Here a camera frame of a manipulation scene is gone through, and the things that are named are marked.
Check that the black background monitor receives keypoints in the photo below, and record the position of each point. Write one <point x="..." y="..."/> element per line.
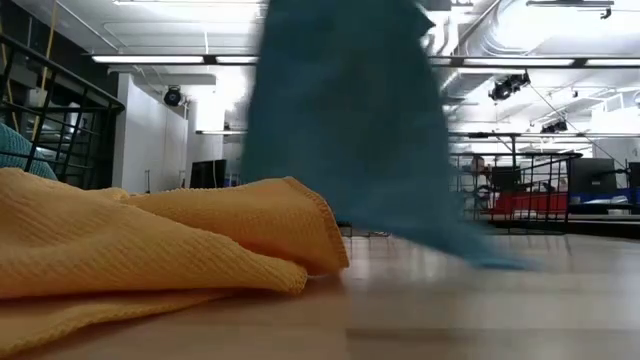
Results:
<point x="207" y="174"/>
<point x="592" y="175"/>

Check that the black metal table frame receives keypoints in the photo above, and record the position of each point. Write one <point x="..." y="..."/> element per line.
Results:
<point x="600" y="228"/>

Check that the orange microfiber towel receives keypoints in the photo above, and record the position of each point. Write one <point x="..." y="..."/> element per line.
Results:
<point x="150" y="240"/>

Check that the white partition cabinet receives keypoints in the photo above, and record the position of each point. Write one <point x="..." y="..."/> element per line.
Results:
<point x="150" y="140"/>

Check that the red background panel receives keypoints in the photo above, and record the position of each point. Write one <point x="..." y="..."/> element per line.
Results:
<point x="530" y="202"/>

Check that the long ceiling light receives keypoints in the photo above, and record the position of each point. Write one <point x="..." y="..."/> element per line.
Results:
<point x="517" y="62"/>
<point x="147" y="59"/>

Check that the blue microfiber towel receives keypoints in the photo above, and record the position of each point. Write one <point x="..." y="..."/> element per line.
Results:
<point x="20" y="155"/>
<point x="350" y="125"/>

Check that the black ceiling rig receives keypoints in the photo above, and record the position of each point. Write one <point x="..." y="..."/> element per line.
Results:
<point x="507" y="87"/>

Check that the black ceiling spotlight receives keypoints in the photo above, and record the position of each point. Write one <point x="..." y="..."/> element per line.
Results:
<point x="172" y="96"/>

